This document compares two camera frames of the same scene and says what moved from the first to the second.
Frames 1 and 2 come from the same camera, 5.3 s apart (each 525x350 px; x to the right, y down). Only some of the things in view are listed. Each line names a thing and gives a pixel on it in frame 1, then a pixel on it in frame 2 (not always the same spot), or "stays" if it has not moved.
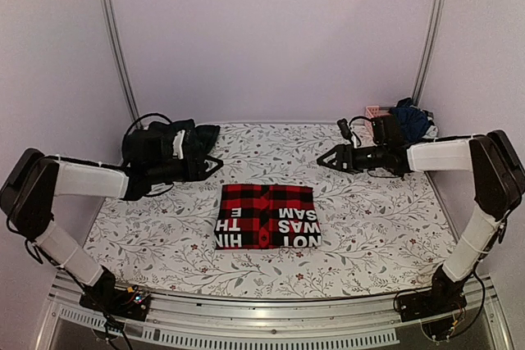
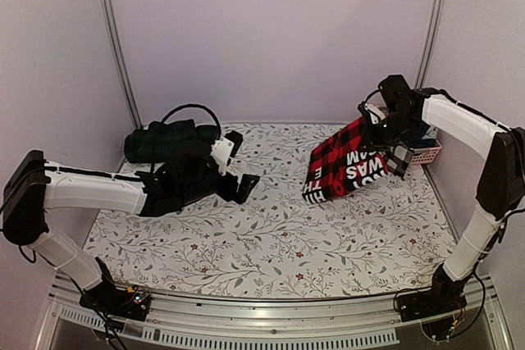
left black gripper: x=201 y=166 to x=244 y=187
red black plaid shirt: x=267 y=215 to x=337 y=163
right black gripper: x=341 y=152 to x=375 y=140
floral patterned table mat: x=274 y=221 stays
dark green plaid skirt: x=149 y=150 stays
